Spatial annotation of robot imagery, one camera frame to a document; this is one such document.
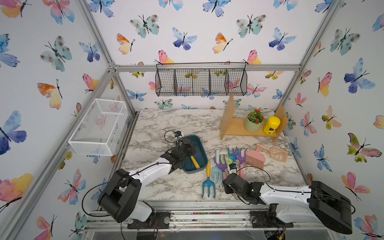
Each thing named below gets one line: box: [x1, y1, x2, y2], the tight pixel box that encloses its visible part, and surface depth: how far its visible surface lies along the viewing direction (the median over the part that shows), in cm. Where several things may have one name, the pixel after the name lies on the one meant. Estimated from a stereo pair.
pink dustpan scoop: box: [256, 143, 288, 163], surface depth 100 cm
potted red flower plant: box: [245, 107, 265, 132], surface depth 93 cm
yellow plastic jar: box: [263, 116, 281, 135], surface depth 94 cm
